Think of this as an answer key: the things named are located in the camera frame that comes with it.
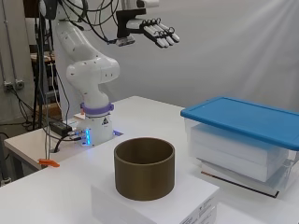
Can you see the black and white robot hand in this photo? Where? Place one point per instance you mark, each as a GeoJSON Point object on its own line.
{"type": "Point", "coordinates": [155, 31]}

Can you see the blue plastic lid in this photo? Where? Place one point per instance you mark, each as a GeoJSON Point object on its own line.
{"type": "Point", "coordinates": [243, 118]}

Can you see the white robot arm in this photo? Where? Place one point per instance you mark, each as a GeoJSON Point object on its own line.
{"type": "Point", "coordinates": [90, 71]}

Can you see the white hanging sheet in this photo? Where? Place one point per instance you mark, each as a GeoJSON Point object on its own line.
{"type": "Point", "coordinates": [218, 56]}

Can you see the black tripod stand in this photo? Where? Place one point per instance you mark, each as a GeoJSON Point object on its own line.
{"type": "Point", "coordinates": [40, 68]}

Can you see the cardboard box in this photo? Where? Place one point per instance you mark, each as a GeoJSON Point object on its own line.
{"type": "Point", "coordinates": [51, 110]}

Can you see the black power adapter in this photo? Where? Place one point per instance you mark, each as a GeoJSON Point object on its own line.
{"type": "Point", "coordinates": [60, 127]}

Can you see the brown round tub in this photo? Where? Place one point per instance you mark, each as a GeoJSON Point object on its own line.
{"type": "Point", "coordinates": [145, 174]}

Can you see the orange clamp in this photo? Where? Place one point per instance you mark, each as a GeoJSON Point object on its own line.
{"type": "Point", "coordinates": [48, 162]}

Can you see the clear plastic box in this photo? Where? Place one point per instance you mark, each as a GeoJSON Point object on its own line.
{"type": "Point", "coordinates": [289, 161]}

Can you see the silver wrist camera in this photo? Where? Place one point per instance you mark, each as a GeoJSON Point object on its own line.
{"type": "Point", "coordinates": [126, 41]}

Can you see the grey wall outlet box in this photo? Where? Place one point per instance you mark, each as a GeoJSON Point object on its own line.
{"type": "Point", "coordinates": [14, 84]}

